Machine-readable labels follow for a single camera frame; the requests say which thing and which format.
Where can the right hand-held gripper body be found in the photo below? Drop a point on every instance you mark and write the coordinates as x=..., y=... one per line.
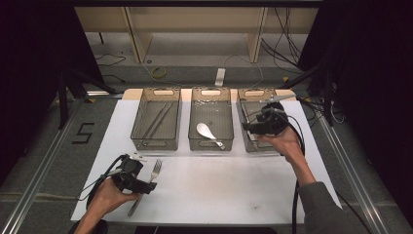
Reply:
x=274, y=118

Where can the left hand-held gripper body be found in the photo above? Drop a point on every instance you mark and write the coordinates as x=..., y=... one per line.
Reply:
x=130, y=172

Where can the metal table knife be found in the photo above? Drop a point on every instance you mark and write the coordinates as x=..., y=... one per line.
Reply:
x=254, y=139

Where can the metal fork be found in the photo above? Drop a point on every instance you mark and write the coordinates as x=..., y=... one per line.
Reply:
x=156, y=169

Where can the clear grey plastic bin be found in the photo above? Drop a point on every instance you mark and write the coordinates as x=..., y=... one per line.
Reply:
x=214, y=110
x=168, y=130
x=250, y=97

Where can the white ceramic spoon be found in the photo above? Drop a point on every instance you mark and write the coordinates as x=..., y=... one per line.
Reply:
x=204, y=130

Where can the person's right hand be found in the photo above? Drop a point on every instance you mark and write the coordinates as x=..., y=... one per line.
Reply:
x=285, y=143

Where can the person's left hand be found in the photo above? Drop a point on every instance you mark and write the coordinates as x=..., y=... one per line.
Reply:
x=107, y=198

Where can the white table mat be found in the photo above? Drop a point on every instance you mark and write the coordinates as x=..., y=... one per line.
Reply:
x=201, y=201

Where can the white power strip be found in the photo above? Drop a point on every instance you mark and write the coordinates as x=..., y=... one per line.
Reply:
x=220, y=77

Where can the black metal stand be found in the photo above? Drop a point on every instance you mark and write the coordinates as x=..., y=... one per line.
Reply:
x=62, y=97
x=328, y=97

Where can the yellow tape roll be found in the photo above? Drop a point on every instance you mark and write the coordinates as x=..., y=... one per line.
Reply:
x=159, y=73

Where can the beige wooden shelf unit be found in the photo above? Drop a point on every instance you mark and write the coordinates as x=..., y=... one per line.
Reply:
x=195, y=19

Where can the metal floor rail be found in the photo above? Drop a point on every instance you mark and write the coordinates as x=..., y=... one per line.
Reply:
x=35, y=188
x=354, y=182

